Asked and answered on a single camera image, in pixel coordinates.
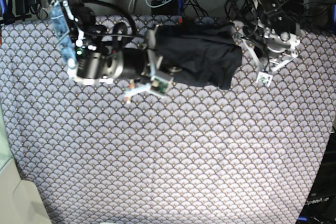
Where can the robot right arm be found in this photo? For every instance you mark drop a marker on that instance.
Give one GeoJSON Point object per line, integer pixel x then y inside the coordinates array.
{"type": "Point", "coordinates": [93, 55]}

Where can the blue clamp edge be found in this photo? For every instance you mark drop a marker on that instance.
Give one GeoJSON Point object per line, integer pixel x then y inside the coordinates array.
{"type": "Point", "coordinates": [332, 19]}
{"type": "Point", "coordinates": [7, 13]}

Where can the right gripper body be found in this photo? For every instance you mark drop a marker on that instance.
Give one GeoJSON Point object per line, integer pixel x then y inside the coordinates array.
{"type": "Point", "coordinates": [153, 79]}

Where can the blue clamp left edge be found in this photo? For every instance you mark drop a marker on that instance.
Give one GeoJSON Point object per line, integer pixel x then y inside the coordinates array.
{"type": "Point", "coordinates": [7, 13]}

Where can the blue clamp right edge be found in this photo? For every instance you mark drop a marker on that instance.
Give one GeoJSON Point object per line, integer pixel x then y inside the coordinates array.
{"type": "Point", "coordinates": [332, 19]}

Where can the dark grey T-shirt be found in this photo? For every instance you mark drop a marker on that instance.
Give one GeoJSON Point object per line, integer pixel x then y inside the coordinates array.
{"type": "Point", "coordinates": [199, 55]}

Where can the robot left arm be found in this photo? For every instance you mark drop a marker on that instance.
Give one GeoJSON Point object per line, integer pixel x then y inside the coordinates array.
{"type": "Point", "coordinates": [265, 14]}

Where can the fan patterned tablecloth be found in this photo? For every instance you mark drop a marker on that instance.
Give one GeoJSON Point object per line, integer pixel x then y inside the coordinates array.
{"type": "Point", "coordinates": [199, 155]}

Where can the black OpenArm case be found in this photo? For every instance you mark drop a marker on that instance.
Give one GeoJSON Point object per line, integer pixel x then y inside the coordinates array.
{"type": "Point", "coordinates": [320, 204]}

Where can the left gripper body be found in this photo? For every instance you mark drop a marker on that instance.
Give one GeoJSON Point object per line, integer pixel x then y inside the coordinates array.
{"type": "Point", "coordinates": [271, 51]}

